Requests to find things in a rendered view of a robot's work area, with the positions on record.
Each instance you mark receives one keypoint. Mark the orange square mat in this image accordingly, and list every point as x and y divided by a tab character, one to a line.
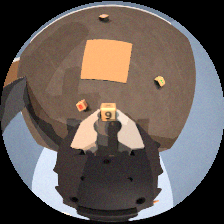
106	60

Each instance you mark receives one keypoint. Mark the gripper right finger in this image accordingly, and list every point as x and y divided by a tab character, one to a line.
134	139

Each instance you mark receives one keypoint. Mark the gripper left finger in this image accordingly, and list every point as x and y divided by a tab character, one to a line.
81	138

